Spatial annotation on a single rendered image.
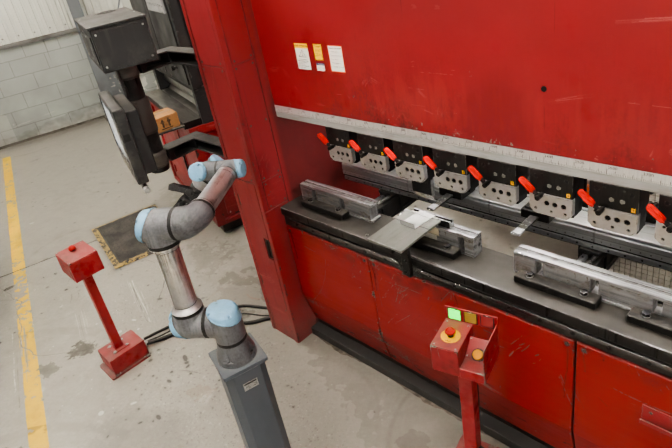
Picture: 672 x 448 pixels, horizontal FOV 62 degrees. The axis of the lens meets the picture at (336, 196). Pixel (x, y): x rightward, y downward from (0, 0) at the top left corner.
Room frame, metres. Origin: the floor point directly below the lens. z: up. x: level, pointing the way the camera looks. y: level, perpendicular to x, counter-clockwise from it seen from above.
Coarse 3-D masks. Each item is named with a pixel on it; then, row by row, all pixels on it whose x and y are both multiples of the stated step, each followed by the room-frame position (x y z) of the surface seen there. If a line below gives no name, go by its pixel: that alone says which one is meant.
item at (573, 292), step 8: (520, 272) 1.68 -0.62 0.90; (520, 280) 1.65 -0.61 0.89; (528, 280) 1.63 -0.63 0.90; (536, 280) 1.62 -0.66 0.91; (544, 280) 1.61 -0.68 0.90; (552, 280) 1.61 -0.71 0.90; (536, 288) 1.61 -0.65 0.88; (544, 288) 1.58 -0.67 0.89; (552, 288) 1.56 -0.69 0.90; (560, 288) 1.55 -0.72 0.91; (568, 288) 1.55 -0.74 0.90; (576, 288) 1.54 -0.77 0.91; (560, 296) 1.54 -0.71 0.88; (568, 296) 1.52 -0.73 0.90; (576, 296) 1.50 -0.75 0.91; (592, 296) 1.48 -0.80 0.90; (600, 296) 1.48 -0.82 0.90; (584, 304) 1.47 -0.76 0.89; (592, 304) 1.45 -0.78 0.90
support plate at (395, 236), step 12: (408, 216) 2.08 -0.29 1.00; (384, 228) 2.02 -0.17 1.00; (396, 228) 2.00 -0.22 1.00; (408, 228) 1.98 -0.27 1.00; (420, 228) 1.97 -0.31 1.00; (432, 228) 1.96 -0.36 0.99; (372, 240) 1.95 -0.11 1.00; (384, 240) 1.93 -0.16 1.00; (396, 240) 1.91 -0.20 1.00; (408, 240) 1.90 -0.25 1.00
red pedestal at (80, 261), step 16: (64, 256) 2.68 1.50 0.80; (80, 256) 2.65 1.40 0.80; (96, 256) 2.68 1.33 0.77; (64, 272) 2.72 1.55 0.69; (80, 272) 2.61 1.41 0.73; (96, 272) 2.66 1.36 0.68; (96, 288) 2.70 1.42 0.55; (96, 304) 2.68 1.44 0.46; (112, 320) 2.71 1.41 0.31; (112, 336) 2.68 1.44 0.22; (128, 336) 2.79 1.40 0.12; (112, 352) 2.66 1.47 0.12; (128, 352) 2.66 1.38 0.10; (144, 352) 2.71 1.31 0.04; (112, 368) 2.60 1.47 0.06; (128, 368) 2.62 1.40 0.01
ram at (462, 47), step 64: (256, 0) 2.67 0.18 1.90; (320, 0) 2.35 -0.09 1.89; (384, 0) 2.09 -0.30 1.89; (448, 0) 1.88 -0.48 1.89; (512, 0) 1.71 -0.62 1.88; (576, 0) 1.56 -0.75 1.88; (640, 0) 1.43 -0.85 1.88; (384, 64) 2.12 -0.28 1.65; (448, 64) 1.90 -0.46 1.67; (512, 64) 1.71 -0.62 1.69; (576, 64) 1.56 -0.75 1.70; (640, 64) 1.43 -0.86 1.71; (448, 128) 1.91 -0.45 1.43; (512, 128) 1.72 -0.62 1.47; (576, 128) 1.55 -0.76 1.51; (640, 128) 1.42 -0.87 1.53
